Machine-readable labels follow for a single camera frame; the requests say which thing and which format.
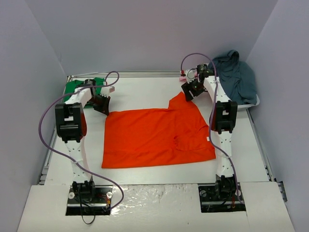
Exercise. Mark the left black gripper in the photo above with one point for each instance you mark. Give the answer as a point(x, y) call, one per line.
point(100, 102)

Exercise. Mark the orange t-shirt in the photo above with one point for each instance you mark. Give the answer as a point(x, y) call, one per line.
point(156, 137)

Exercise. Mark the green folded t-shirt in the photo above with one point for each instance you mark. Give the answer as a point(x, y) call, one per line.
point(72, 85)

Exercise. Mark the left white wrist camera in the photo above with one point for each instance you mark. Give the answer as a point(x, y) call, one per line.
point(108, 89)

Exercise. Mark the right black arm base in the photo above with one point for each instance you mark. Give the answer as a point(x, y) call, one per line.
point(210, 202)

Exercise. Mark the blue-grey t-shirt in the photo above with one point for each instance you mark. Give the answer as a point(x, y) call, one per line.
point(236, 77)

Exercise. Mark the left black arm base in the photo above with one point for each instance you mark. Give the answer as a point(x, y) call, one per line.
point(97, 205)

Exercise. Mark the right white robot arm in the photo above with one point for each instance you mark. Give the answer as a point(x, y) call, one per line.
point(221, 123)

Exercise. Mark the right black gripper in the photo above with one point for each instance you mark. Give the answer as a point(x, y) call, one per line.
point(190, 87)

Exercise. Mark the white plastic basket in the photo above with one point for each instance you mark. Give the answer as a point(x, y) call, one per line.
point(248, 105)

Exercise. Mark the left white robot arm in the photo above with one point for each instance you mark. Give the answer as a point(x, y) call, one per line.
point(71, 127)

